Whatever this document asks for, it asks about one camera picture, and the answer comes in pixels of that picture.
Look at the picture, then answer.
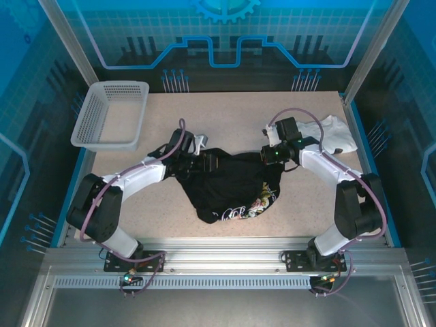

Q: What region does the black floral print t-shirt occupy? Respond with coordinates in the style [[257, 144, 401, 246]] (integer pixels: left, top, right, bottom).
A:
[[176, 146, 283, 225]]

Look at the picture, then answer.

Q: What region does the crumpled white cloth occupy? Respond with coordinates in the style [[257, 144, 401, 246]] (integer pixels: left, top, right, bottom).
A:
[[294, 114, 359, 155]]

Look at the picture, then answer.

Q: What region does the blue table edge strip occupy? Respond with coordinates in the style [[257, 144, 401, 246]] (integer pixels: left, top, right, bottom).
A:
[[50, 148, 90, 248], [347, 100, 403, 248]]

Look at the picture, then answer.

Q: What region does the white perforated plastic basket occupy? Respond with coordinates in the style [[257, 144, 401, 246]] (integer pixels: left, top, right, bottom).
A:
[[70, 80, 150, 152]]

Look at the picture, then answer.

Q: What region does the grey metal sheet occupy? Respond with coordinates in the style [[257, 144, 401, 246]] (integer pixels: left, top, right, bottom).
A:
[[44, 287, 409, 327]]

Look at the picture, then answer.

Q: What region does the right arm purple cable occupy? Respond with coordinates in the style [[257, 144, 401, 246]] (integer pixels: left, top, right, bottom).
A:
[[268, 108, 388, 255]]

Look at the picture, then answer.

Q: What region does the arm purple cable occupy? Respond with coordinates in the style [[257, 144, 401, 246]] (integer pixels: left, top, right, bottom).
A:
[[78, 118, 187, 243], [268, 108, 388, 255]]

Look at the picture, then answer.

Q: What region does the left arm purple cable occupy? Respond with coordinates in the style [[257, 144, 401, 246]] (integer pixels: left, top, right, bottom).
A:
[[78, 118, 187, 243]]

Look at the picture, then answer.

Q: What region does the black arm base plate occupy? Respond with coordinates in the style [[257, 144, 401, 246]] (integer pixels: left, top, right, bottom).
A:
[[104, 250, 166, 273], [284, 248, 348, 273]]

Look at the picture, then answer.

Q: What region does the aluminium mounting rail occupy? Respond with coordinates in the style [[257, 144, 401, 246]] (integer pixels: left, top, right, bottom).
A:
[[44, 236, 408, 277]]

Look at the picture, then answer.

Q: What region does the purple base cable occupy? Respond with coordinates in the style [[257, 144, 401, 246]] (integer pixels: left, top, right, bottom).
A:
[[311, 251, 357, 297], [108, 253, 167, 298]]

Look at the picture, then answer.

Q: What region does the slotted grey cable duct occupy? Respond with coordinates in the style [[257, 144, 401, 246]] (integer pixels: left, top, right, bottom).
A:
[[52, 275, 316, 290]]

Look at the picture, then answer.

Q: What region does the cable connector with LED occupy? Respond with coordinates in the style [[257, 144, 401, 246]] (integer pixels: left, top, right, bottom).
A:
[[309, 272, 338, 289], [119, 270, 144, 287]]

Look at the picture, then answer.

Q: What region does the aluminium frame post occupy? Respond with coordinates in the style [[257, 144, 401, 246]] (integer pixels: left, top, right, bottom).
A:
[[342, 0, 411, 105], [37, 0, 100, 95]]

